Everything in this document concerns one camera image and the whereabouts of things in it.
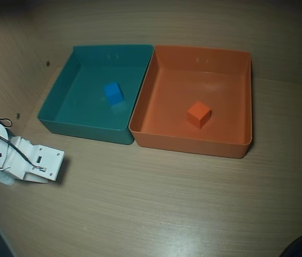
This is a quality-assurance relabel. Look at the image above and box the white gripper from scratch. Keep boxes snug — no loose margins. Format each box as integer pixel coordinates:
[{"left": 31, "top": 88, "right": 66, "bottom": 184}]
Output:
[{"left": 7, "top": 135, "right": 50, "bottom": 185}]

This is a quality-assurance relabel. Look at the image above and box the blue cube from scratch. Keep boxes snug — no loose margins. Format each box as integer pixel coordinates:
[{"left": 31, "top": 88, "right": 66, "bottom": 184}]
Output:
[{"left": 103, "top": 81, "right": 125, "bottom": 105}]

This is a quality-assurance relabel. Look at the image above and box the orange cube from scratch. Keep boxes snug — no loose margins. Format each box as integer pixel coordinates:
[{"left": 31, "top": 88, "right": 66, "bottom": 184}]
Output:
[{"left": 186, "top": 101, "right": 212, "bottom": 130}]

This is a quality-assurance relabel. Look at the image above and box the teal plastic box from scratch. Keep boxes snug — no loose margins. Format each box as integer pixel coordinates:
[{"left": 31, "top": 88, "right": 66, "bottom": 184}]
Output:
[{"left": 37, "top": 44, "right": 154, "bottom": 146}]

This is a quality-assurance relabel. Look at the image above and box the orange plastic box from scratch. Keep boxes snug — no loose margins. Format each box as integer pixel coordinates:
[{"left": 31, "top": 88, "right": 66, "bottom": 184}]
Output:
[{"left": 129, "top": 44, "right": 254, "bottom": 160}]

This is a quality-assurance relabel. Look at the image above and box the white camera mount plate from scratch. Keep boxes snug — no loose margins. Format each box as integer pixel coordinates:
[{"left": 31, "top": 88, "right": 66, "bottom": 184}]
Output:
[{"left": 24, "top": 143, "right": 65, "bottom": 183}]

